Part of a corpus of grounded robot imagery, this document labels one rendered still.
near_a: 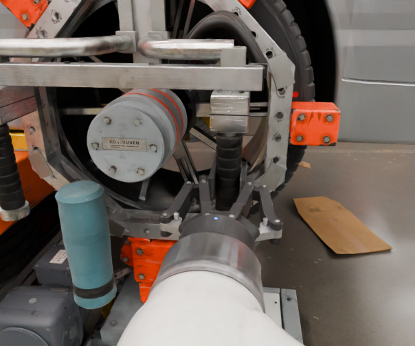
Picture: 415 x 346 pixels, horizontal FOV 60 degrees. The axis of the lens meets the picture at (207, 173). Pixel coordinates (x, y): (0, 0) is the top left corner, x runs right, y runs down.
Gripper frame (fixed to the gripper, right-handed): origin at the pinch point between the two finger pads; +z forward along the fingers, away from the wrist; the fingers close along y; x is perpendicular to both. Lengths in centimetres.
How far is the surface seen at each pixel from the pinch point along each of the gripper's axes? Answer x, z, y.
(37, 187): -25, 44, -60
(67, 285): -45, 26, -44
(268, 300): -75, 60, 12
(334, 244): -81, 110, 47
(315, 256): -83, 101, 36
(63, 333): -48, 13, -39
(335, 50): 14, 46, 22
